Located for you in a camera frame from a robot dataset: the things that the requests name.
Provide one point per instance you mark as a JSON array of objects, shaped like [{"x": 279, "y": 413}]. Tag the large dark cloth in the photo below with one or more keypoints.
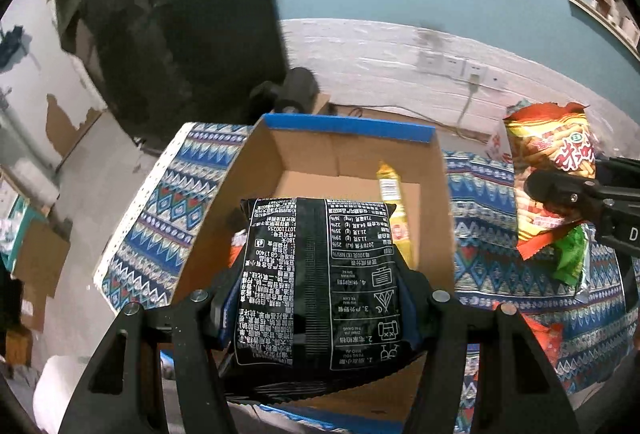
[{"x": 175, "y": 14}]

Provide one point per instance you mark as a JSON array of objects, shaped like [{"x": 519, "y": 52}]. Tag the white wall shelf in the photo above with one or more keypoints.
[{"x": 600, "y": 14}]

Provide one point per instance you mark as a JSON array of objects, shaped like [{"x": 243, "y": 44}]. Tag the black round device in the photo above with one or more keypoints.
[{"x": 295, "y": 87}]

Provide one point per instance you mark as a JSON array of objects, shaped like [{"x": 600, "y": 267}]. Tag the blue-edged cardboard box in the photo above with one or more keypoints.
[{"x": 320, "y": 154}]

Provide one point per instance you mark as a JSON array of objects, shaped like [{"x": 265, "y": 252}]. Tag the red and white bag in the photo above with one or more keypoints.
[{"x": 497, "y": 147}]

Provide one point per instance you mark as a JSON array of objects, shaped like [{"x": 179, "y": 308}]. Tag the black snack packet white print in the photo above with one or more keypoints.
[{"x": 320, "y": 284}]

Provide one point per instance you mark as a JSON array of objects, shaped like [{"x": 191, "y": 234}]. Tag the white wall socket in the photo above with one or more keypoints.
[
  {"x": 476, "y": 70},
  {"x": 495, "y": 80},
  {"x": 430, "y": 62},
  {"x": 454, "y": 66}
]

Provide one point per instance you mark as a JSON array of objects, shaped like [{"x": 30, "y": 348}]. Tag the blue patterned tablecloth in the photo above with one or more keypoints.
[{"x": 175, "y": 194}]

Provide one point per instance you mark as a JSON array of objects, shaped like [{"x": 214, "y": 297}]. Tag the flat brown cardboard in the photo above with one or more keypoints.
[{"x": 42, "y": 259}]

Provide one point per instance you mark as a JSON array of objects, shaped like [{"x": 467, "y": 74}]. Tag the flat red snack packet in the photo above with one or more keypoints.
[{"x": 547, "y": 339}]

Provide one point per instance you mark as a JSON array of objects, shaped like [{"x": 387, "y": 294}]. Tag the red and yellow snack packet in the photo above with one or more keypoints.
[{"x": 545, "y": 154}]

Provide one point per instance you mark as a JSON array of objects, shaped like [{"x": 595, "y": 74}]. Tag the long yellow snack packet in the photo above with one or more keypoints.
[{"x": 395, "y": 214}]

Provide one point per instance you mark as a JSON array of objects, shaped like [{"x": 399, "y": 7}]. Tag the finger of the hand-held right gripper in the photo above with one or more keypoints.
[
  {"x": 560, "y": 191},
  {"x": 620, "y": 169}
]

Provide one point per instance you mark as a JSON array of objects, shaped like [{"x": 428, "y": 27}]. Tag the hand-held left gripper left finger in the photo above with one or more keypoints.
[{"x": 220, "y": 314}]

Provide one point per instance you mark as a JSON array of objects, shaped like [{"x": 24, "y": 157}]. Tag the green snack packet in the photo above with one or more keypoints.
[{"x": 570, "y": 254}]

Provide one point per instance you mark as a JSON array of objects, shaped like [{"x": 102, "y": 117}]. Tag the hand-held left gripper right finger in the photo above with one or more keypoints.
[{"x": 417, "y": 314}]

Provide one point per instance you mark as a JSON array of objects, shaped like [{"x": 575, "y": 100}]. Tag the small brown cardboard box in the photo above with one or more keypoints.
[{"x": 321, "y": 103}]

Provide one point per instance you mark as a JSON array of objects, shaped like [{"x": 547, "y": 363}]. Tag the white cloth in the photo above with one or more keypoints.
[{"x": 60, "y": 394}]

